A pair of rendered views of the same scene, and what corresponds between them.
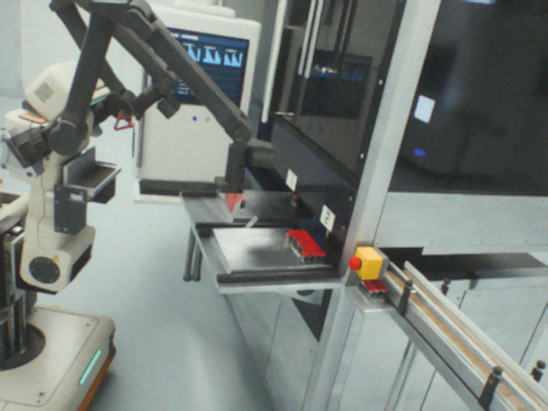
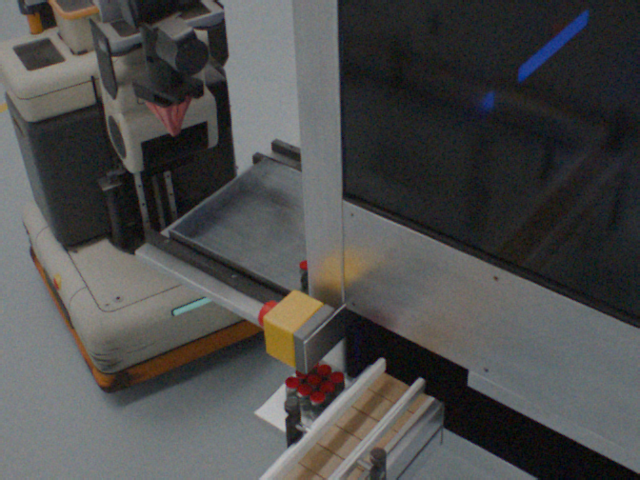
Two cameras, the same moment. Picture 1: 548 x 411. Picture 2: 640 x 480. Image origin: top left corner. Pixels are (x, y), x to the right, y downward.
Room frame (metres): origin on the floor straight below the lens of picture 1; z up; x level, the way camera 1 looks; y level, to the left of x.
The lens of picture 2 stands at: (0.93, -1.16, 1.93)
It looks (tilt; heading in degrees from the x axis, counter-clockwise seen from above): 40 degrees down; 63
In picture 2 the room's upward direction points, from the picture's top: 3 degrees counter-clockwise
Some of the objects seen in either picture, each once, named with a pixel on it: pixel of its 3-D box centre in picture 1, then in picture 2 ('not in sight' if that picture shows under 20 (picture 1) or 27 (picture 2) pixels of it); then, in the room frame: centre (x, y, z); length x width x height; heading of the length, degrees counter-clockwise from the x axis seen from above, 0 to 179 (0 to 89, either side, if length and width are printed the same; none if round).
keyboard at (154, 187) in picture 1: (185, 187); not in sight; (2.06, 0.41, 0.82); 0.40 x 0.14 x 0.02; 110
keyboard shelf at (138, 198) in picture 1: (183, 191); not in sight; (2.08, 0.41, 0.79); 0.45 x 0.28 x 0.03; 110
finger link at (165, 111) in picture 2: (227, 197); (166, 107); (1.32, 0.14, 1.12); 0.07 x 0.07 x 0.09; 24
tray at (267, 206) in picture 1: (265, 207); not in sight; (1.82, 0.03, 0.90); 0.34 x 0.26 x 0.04; 113
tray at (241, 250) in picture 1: (269, 250); (293, 233); (1.47, -0.01, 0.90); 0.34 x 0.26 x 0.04; 114
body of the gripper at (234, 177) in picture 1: (235, 174); (165, 70); (1.33, 0.13, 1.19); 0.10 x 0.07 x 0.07; 114
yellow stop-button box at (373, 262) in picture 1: (369, 262); (299, 330); (1.32, -0.31, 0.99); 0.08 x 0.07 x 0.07; 113
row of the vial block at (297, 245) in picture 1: (299, 248); not in sight; (1.51, -0.11, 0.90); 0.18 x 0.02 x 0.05; 24
